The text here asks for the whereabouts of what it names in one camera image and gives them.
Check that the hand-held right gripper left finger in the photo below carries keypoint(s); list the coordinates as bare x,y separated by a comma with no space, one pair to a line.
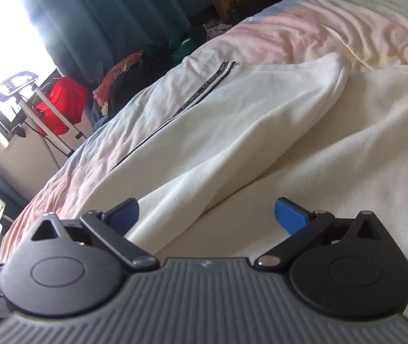
125,216

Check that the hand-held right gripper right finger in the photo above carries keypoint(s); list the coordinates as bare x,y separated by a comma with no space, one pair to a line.
291,216

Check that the cream sweatpants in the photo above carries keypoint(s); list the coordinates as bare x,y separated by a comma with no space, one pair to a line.
350,168

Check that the white striped pants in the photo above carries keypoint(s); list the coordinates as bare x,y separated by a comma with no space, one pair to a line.
225,132

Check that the pile of colourful clothes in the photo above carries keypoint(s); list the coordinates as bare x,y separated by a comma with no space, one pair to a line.
135,71

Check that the red bag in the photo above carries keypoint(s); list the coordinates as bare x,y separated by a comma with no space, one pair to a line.
64,104

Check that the pastel tie-dye bed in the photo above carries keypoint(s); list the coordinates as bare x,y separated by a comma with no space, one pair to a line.
315,32

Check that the wide blue curtain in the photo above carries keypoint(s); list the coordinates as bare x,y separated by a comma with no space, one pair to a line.
118,7

